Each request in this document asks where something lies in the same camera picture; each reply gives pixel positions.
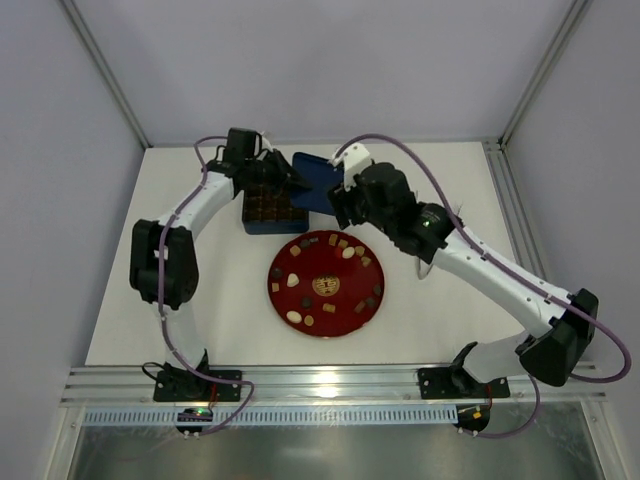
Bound white oval chocolate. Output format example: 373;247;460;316
286;311;302;324
342;247;355;259

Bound blue box lid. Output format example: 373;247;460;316
290;152;344;216

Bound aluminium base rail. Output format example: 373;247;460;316
59;364;606;429

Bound metal tongs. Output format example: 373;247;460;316
415;258;433;281

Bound mounting plate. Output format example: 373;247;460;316
417;366;511;400
153;369;242;403

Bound right aluminium side rail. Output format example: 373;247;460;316
482;138;547;279

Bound left mounting plate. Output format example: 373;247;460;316
153;369;242;403

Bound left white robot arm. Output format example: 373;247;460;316
129;128;312;402

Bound white oval chocolate bottom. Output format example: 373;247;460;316
286;311;302;324

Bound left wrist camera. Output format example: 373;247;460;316
257;132;274;154

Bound blue chocolate box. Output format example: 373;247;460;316
241;185;309;235

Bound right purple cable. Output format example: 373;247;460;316
332;133;632;439

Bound round red plate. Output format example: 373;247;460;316
266;230;386;339

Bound white heart chocolate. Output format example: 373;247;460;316
286;273;300;288

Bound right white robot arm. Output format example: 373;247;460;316
328;159;598;391

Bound right mounting plate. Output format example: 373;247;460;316
417;366;511;400

